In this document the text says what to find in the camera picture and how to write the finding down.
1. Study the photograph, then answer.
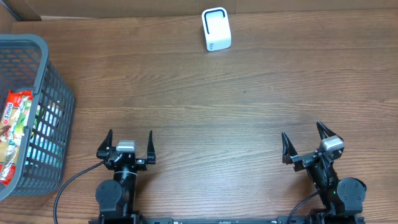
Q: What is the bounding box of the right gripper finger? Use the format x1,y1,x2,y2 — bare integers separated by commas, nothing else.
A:
316,121,343,141
281,131,298,164

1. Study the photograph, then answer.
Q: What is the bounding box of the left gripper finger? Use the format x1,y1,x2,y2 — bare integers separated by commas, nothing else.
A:
98,129,113,152
147,130,155,159

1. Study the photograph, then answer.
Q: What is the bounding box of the green snack pouch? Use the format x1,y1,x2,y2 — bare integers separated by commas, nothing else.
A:
30,105,42,138

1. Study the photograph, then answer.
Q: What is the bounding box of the orange spaghetti packet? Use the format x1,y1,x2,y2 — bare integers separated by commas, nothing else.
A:
1,90,34,185

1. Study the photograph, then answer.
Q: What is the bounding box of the teal wipes packet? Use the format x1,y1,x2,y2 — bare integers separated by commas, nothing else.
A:
27,135,58,166

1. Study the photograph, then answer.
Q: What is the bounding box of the white tube gold cap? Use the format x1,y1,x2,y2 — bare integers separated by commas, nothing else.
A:
40,103,62,137

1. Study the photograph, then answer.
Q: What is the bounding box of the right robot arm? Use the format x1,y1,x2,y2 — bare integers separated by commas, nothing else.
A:
281,121,367,223

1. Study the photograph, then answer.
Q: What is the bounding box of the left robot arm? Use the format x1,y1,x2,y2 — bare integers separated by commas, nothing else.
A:
94,130,156,223

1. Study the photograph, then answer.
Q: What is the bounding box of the white barcode scanner stand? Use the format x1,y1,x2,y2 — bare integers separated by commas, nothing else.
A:
201,7,232,52

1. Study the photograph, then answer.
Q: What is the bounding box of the grey plastic mesh basket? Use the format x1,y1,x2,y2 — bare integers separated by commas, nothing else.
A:
1,34,76,200

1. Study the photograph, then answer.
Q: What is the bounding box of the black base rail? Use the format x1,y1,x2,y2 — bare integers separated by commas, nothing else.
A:
88,216,366,224

